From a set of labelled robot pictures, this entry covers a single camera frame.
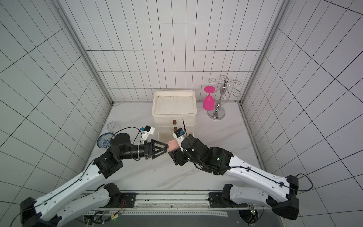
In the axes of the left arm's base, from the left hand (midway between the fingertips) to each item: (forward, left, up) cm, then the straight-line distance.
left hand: (164, 151), depth 62 cm
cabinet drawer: (+18, +2, -19) cm, 27 cm away
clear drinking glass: (+27, +41, -20) cm, 53 cm away
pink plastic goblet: (+41, -26, -11) cm, 50 cm away
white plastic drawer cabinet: (+29, -2, -4) cm, 29 cm away
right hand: (+1, -2, -4) cm, 4 cm away
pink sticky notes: (+3, -4, 0) cm, 5 cm away
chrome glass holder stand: (+45, -37, -26) cm, 64 cm away
